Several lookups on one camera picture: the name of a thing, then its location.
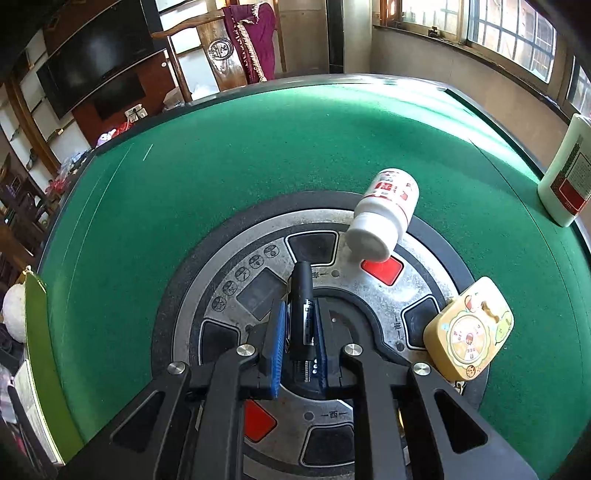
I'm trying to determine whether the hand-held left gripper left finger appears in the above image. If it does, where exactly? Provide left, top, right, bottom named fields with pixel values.
left=55, top=300, right=289, bottom=480

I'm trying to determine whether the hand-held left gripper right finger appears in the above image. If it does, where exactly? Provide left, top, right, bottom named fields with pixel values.
left=313, top=300, right=539, bottom=480

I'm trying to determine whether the black cylindrical device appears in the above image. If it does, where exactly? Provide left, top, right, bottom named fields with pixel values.
left=285, top=261, right=320, bottom=385

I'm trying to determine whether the gold-rimmed shallow box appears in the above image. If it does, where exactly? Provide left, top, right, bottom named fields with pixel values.
left=0, top=271, right=86, bottom=467

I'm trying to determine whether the round table control panel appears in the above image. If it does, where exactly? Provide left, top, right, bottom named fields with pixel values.
left=151, top=191, right=490, bottom=480

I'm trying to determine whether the yellow cartoon print case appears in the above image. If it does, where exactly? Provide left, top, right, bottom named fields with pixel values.
left=423, top=276, right=515, bottom=382

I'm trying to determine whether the small white pill bottle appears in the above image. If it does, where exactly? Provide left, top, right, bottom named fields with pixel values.
left=346, top=168, right=420, bottom=262

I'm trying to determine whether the white plush ball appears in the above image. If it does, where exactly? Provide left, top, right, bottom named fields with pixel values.
left=2, top=282, right=27, bottom=343

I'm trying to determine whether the dark wooden armchair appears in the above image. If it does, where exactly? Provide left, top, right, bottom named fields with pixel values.
left=0, top=157, right=51, bottom=278

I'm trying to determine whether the white bottle red label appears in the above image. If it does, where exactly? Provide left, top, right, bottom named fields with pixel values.
left=537, top=113, right=591, bottom=228

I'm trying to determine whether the carved wooden chair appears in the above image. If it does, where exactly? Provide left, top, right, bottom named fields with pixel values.
left=151, top=4, right=287, bottom=92

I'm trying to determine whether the purple fringed cloth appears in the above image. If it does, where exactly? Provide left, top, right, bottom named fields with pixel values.
left=222, top=2, right=278, bottom=85

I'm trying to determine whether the tall black column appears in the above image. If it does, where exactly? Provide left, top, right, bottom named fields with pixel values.
left=325, top=0, right=345, bottom=75

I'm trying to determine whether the wooden framed window row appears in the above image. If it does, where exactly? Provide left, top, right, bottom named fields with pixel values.
left=373, top=0, right=591, bottom=116

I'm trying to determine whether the black wall panel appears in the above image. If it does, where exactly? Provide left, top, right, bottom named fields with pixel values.
left=94, top=74, right=147, bottom=120

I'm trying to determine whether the wooden wall shelving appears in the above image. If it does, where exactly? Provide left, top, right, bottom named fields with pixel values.
left=0, top=60, right=61, bottom=185

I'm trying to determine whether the black wall television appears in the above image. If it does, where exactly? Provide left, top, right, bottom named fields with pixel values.
left=36, top=0, right=155, bottom=119

